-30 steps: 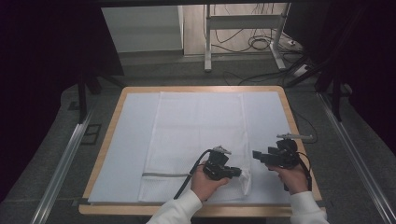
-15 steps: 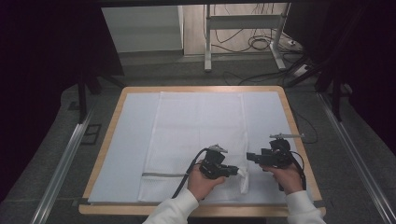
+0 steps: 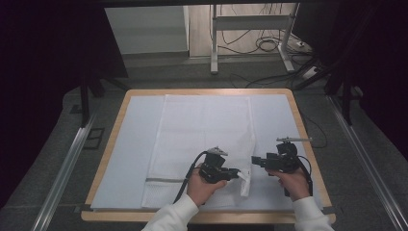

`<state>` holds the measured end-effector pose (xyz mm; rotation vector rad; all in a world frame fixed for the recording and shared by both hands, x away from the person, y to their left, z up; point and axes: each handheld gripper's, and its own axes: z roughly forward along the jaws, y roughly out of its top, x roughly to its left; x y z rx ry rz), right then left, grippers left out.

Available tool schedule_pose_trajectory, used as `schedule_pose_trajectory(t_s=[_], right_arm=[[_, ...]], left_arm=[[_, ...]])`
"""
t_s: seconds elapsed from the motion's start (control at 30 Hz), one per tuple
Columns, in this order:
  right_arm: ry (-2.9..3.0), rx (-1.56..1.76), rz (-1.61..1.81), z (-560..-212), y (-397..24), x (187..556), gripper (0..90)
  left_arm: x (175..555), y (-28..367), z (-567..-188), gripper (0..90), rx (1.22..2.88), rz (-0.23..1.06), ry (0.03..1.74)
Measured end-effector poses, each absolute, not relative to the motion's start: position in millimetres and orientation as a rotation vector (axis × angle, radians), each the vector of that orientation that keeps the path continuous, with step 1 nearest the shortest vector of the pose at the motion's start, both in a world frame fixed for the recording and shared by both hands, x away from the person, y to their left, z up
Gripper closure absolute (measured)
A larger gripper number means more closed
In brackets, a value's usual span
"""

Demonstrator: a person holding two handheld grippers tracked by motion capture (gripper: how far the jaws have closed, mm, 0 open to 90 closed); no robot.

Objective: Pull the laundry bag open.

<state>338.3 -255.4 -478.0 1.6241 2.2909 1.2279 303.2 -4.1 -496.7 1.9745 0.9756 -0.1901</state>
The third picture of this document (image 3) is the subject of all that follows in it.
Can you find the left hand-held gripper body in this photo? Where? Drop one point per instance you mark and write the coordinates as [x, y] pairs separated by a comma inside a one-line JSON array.
[[213, 166]]

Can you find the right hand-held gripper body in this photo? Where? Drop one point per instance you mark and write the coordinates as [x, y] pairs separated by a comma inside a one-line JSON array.
[[284, 159]]

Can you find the white mesh garment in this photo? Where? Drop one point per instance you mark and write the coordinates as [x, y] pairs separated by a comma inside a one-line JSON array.
[[198, 128]]

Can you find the person's right hand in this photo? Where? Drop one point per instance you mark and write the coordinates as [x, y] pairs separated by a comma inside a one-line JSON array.
[[292, 184]]

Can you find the person's left hand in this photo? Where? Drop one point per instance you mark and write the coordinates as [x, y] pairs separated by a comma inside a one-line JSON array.
[[198, 191]]

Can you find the white table mat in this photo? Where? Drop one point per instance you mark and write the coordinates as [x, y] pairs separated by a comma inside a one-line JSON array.
[[134, 144]]

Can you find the black metal stand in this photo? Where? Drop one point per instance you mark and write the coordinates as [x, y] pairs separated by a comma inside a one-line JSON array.
[[85, 99], [346, 96]]

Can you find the white power strip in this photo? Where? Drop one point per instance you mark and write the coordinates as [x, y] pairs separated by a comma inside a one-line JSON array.
[[310, 72]]

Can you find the white panel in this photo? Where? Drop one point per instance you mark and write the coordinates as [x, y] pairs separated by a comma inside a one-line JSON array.
[[147, 30]]

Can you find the aluminium floor rail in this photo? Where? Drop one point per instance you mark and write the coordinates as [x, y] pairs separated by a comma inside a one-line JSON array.
[[365, 160], [64, 173]]

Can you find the white metal desk frame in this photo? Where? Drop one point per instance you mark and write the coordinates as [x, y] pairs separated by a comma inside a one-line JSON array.
[[250, 22]]

